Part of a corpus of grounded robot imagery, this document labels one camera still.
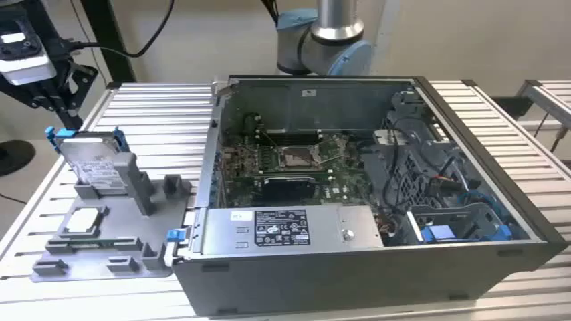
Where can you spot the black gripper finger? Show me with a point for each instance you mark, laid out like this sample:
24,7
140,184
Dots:
71,97
13,88

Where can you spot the hard disk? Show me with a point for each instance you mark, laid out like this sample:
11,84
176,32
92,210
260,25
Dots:
91,160

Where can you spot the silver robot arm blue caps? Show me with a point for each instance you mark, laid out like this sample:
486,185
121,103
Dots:
333,31

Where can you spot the grey-blue disk bay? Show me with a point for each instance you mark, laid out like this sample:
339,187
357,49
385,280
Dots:
415,167

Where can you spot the black round floor base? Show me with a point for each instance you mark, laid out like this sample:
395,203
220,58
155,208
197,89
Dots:
15,157

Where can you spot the silver CPU chip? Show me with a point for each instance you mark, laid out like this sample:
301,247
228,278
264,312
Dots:
81,220

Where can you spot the grey plastic parts rack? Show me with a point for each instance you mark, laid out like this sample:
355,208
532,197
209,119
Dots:
116,220

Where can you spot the small green upright board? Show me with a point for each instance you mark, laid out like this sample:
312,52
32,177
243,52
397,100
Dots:
252,125

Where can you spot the green motherboard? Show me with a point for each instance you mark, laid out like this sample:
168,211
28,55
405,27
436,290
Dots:
240,164

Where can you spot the green RAM stick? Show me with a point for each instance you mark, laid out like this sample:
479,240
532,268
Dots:
89,245

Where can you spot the blue case latch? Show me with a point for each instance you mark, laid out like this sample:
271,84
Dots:
175,235

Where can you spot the RAM slot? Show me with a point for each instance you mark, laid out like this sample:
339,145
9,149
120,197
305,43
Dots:
293,172
289,136

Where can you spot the CPU socket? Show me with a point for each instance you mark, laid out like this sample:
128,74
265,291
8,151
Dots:
297,156

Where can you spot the black heat sink block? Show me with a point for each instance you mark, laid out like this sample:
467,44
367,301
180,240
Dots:
288,190

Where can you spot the silver power supply unit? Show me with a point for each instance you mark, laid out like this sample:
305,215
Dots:
285,230

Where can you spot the open grey PC case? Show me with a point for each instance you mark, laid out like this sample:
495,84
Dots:
312,284

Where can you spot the metal slat side table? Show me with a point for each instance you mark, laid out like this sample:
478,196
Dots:
551,97

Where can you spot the white and black camera box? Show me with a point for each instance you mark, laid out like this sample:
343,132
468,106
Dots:
27,67

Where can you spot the black stand post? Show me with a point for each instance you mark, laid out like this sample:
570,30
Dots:
111,40

